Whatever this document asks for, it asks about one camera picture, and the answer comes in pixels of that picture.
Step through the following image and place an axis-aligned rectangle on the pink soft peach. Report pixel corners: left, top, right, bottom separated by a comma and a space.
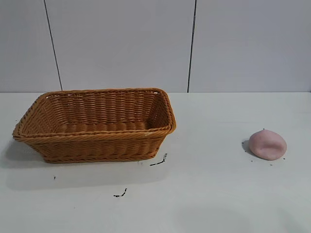
248, 130, 288, 161

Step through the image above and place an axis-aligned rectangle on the brown woven wicker basket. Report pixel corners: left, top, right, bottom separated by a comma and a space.
12, 87, 177, 164

